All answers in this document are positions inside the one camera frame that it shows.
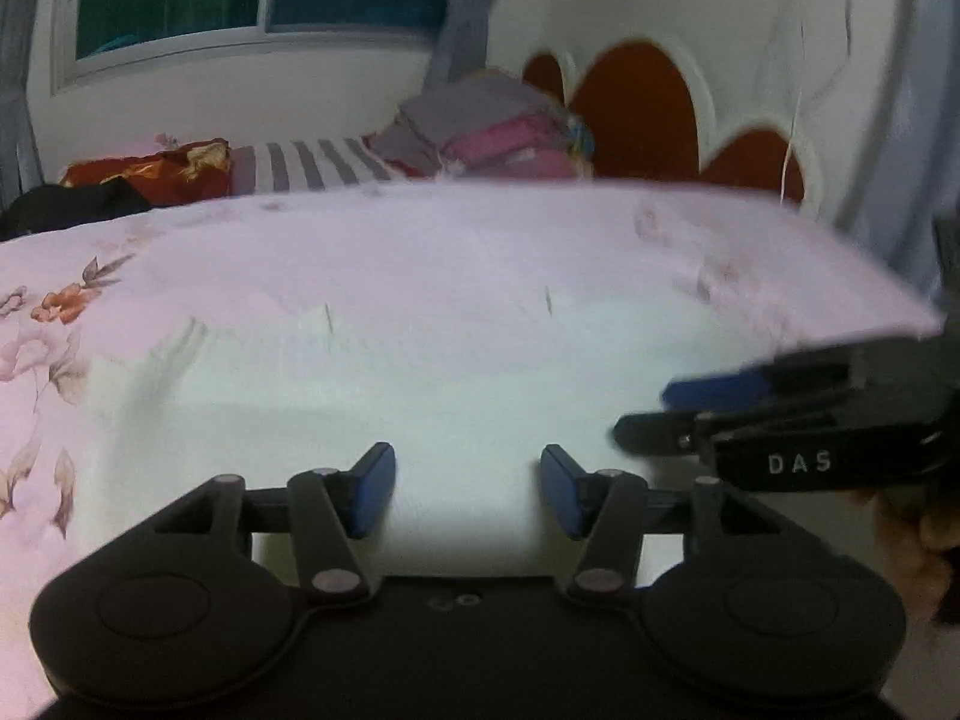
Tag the red and white headboard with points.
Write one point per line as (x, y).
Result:
(637, 112)

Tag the grey-blue curtain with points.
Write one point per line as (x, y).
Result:
(15, 90)
(469, 7)

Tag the light blue lace curtain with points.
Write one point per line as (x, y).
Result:
(907, 127)

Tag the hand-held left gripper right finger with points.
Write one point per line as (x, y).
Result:
(562, 491)

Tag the black cloth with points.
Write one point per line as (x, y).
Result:
(67, 206)

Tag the grey striped cloth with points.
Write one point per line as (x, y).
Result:
(300, 165)

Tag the red patterned cloth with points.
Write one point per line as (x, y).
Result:
(150, 169)

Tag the person's right hand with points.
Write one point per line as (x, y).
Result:
(919, 555)

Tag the pink floral bed sheet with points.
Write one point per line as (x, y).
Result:
(375, 240)

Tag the white towel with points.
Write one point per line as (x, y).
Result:
(450, 390)

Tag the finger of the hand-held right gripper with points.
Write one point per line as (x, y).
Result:
(712, 392)
(660, 433)

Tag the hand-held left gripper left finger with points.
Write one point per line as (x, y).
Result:
(373, 491)

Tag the pile of folded clothes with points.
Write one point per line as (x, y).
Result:
(480, 120)

